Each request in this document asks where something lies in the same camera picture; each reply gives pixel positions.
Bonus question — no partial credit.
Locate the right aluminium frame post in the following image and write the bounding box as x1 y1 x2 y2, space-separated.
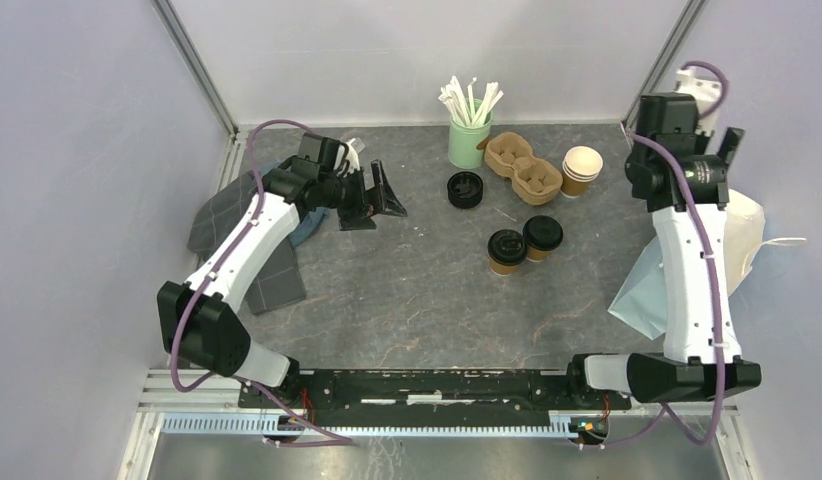
621 0 709 127

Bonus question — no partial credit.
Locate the green straw holder cup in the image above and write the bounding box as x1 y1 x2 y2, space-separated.
447 113 492 170

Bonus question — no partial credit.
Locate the stack of paper cups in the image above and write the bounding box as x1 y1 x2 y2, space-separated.
561 146 604 198

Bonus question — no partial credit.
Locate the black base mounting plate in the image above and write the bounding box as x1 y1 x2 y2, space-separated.
272 369 632 428

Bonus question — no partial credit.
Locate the cardboard cup carrier tray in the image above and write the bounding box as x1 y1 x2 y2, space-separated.
484 132 563 206

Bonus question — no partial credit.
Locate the light blue paper bag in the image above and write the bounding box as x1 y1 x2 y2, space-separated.
608 189 806 340

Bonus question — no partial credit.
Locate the aluminium frame post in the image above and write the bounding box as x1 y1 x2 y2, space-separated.
621 0 709 127
150 0 239 137

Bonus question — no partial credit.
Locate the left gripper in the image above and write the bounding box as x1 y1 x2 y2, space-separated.
320 161 407 233

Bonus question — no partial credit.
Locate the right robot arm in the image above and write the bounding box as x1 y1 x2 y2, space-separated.
564 93 762 408

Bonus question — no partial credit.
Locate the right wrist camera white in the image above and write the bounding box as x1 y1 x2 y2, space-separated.
674 67 725 137

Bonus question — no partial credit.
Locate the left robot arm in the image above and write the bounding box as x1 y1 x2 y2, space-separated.
157 132 407 408

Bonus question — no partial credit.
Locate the blue cloth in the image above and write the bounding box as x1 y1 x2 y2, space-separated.
261 158 333 248

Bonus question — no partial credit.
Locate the grey checked cloth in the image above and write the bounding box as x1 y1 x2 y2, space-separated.
187 173 306 315

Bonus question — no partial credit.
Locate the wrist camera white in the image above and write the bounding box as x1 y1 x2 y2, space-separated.
674 67 725 137
342 137 366 173

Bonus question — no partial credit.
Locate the stack of black lids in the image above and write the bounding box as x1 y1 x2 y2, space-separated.
446 171 484 209

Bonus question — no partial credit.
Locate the left aluminium frame post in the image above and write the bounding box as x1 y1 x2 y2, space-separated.
150 0 239 137

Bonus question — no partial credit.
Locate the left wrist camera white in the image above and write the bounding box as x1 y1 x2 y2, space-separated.
342 137 366 173

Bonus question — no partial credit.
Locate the brown paper coffee cup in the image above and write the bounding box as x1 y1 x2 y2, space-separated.
522 215 565 263

